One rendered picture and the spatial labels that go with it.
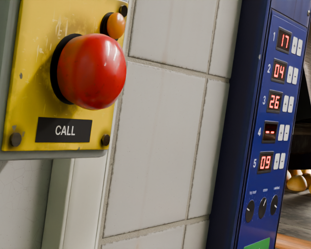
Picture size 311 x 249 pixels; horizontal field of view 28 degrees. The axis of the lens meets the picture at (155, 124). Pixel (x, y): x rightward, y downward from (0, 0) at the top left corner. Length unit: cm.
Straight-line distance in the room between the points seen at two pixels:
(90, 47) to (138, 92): 22
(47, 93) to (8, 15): 5
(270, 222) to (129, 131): 33
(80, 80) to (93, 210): 18
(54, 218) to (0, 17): 19
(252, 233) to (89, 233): 31
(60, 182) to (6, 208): 4
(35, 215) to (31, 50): 17
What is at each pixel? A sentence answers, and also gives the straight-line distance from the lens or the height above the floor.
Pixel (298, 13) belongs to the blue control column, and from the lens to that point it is 79.
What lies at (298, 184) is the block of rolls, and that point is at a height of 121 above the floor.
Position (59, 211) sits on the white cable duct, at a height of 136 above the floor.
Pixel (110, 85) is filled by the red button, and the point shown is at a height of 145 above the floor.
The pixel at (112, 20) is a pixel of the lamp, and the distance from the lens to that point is 35.
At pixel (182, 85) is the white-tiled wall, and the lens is 59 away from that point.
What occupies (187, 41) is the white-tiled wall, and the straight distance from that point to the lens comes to 59.
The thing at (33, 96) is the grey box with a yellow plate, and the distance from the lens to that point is 31.
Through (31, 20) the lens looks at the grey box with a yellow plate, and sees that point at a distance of 31.
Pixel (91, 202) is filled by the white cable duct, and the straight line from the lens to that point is 47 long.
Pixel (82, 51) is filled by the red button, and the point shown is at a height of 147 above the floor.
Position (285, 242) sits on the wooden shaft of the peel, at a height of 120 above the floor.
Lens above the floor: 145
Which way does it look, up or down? 3 degrees down
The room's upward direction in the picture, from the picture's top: 8 degrees clockwise
